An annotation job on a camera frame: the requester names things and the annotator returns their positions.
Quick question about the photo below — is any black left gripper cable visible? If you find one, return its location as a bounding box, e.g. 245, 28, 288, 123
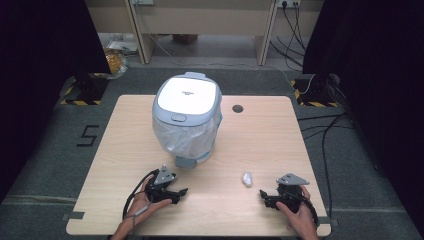
121, 168, 161, 221

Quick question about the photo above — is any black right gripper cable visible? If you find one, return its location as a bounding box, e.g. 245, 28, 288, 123
293, 189, 321, 228

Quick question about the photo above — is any person's left hand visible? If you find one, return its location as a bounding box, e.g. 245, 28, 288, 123
121, 174, 173, 232

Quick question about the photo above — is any black stand base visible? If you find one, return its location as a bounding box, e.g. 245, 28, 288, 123
74, 72, 110, 102
294, 73, 338, 104

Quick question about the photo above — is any black power cable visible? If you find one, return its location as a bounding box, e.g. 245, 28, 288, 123
269, 2, 307, 72

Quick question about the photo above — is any clear plastic sheet pile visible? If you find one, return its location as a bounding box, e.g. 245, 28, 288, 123
105, 32, 138, 55

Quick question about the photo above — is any black curtain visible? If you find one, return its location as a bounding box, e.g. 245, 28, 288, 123
302, 0, 424, 231
0, 0, 112, 204

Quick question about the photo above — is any white and blue-grey trash can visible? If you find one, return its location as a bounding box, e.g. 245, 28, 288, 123
152, 71, 223, 169

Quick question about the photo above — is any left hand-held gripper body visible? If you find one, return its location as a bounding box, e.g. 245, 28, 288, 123
144, 164, 183, 204

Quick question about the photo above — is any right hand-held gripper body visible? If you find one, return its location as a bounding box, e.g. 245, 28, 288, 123
266, 172, 311, 214

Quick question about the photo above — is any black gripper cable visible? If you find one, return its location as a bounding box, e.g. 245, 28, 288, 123
121, 168, 161, 221
293, 189, 321, 228

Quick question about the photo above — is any white tissue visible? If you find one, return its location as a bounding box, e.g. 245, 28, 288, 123
240, 171, 254, 188

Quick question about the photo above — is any yellow black hazard tape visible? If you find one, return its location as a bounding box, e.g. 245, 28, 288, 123
59, 72, 108, 107
289, 79, 339, 108

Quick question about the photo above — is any clear bag of yellow goods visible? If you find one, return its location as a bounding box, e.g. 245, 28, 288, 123
103, 48, 129, 80

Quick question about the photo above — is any long black floor cable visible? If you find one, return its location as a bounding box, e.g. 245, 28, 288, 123
320, 112, 349, 219

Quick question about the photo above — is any white wall socket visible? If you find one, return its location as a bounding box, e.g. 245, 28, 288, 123
276, 0, 302, 9

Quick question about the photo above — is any translucent white trash bag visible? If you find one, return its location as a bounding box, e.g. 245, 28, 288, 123
152, 111, 223, 162

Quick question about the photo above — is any person's right hand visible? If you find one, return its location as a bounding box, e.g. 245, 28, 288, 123
275, 185, 320, 235

